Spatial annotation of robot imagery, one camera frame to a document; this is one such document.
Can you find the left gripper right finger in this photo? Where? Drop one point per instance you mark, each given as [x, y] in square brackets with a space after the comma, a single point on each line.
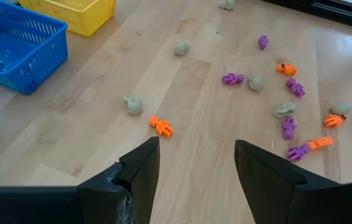
[288, 202]

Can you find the yellow plastic basket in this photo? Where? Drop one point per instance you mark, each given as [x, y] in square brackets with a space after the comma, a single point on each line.
[94, 21]

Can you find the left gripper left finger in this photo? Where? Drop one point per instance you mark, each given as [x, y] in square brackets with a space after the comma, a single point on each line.
[69, 205]

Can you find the blue plastic basket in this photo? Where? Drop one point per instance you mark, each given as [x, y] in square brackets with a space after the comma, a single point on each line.
[48, 59]

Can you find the purple skeleton toy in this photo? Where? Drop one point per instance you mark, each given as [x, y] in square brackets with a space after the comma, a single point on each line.
[232, 78]
[263, 41]
[297, 152]
[288, 127]
[295, 87]

